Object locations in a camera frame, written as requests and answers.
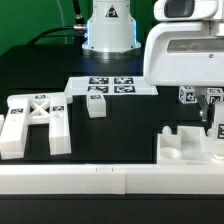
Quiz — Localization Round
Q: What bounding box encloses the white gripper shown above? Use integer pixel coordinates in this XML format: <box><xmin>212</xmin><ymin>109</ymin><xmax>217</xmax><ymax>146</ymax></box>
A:
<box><xmin>143</xmin><ymin>21</ymin><xmax>224</xmax><ymax>121</ymax></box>

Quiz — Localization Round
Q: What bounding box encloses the white chair seat part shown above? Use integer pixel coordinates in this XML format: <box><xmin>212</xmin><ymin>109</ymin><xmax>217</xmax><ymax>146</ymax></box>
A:
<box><xmin>157</xmin><ymin>126</ymin><xmax>224</xmax><ymax>165</ymax></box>

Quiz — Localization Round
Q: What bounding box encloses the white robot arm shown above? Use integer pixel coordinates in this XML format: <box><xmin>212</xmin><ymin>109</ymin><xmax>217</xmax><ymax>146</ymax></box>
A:
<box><xmin>143</xmin><ymin>0</ymin><xmax>224</xmax><ymax>118</ymax></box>

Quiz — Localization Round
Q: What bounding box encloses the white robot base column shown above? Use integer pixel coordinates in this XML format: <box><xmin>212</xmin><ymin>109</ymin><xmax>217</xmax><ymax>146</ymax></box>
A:
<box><xmin>82</xmin><ymin>0</ymin><xmax>141</xmax><ymax>60</ymax></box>

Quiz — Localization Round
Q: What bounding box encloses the white tagged cube right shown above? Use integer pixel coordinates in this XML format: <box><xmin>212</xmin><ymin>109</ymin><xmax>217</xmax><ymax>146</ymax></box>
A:
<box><xmin>205</xmin><ymin>88</ymin><xmax>224</xmax><ymax>104</ymax></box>

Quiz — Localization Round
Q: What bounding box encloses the white tagged cube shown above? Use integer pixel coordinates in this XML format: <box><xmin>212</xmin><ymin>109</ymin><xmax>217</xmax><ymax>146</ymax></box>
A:
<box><xmin>205</xmin><ymin>88</ymin><xmax>224</xmax><ymax>104</ymax></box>
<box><xmin>179</xmin><ymin>86</ymin><xmax>197</xmax><ymax>104</ymax></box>

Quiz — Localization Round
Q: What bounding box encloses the white tagged cube left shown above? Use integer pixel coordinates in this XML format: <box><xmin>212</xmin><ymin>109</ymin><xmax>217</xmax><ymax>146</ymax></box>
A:
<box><xmin>179</xmin><ymin>86</ymin><xmax>197</xmax><ymax>104</ymax></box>

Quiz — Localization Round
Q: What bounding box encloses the white flat tag plate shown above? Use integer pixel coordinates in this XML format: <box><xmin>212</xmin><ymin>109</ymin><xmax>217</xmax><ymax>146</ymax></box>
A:
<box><xmin>65</xmin><ymin>76</ymin><xmax>158</xmax><ymax>96</ymax></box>

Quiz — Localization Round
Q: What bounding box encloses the white front rail bar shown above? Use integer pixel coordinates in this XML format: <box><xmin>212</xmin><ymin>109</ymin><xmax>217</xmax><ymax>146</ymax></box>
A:
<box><xmin>0</xmin><ymin>165</ymin><xmax>224</xmax><ymax>195</ymax></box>

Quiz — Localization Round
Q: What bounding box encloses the black cable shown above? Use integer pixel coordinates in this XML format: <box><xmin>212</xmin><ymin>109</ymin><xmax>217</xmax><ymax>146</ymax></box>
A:
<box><xmin>26</xmin><ymin>0</ymin><xmax>88</xmax><ymax>46</ymax></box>

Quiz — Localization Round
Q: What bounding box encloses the white chair back frame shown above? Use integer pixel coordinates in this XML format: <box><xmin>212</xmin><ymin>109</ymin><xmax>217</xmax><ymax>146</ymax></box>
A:
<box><xmin>0</xmin><ymin>92</ymin><xmax>73</xmax><ymax>160</ymax></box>

